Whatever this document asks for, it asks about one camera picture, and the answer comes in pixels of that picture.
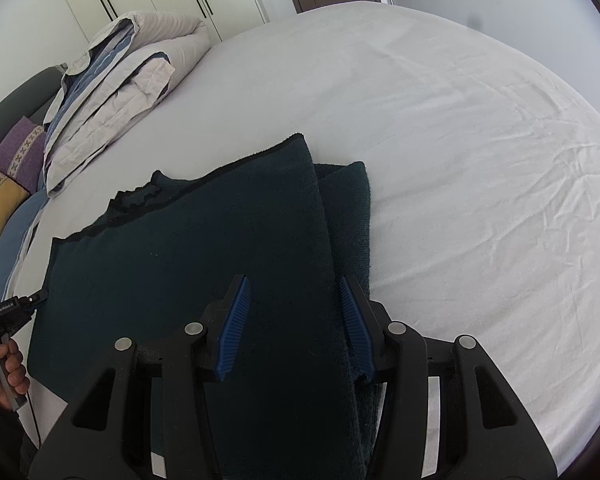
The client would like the bed with white sheet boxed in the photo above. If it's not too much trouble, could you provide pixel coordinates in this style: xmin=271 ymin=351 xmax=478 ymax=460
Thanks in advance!
xmin=2 ymin=0 xmax=600 ymax=478

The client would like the blue pillow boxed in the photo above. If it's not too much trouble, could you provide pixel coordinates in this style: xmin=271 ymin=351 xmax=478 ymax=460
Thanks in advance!
xmin=0 ymin=187 xmax=51 ymax=297

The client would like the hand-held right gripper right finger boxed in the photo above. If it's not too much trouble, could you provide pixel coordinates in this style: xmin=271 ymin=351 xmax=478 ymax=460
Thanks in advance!
xmin=337 ymin=274 xmax=558 ymax=480

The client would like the dark green sweater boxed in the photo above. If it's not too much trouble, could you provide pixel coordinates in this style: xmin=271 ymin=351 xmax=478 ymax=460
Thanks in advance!
xmin=27 ymin=133 xmax=387 ymax=480

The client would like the grey upholstered headboard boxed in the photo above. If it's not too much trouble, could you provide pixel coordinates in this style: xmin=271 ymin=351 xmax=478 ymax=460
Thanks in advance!
xmin=0 ymin=66 xmax=67 ymax=156

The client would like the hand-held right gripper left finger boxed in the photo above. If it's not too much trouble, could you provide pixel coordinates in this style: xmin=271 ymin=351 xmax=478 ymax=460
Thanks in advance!
xmin=27 ymin=274 xmax=253 ymax=480

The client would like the person's left forearm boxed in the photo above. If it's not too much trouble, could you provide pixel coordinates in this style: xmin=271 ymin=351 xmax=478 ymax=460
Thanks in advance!
xmin=0 ymin=384 xmax=37 ymax=480

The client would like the folded beige and blue duvet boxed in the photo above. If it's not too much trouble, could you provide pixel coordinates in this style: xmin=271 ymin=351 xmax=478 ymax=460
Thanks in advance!
xmin=42 ymin=10 xmax=213 ymax=198

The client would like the person's left hand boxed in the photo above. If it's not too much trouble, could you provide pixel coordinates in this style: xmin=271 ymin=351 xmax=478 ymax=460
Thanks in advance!
xmin=0 ymin=336 xmax=32 ymax=411

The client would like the purple patterned cushion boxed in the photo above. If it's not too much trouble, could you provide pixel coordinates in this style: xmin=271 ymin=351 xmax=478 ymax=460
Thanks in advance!
xmin=0 ymin=116 xmax=48 ymax=193

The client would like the black cable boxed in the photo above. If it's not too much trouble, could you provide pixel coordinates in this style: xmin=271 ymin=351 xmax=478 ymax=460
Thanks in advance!
xmin=26 ymin=394 xmax=43 ymax=448

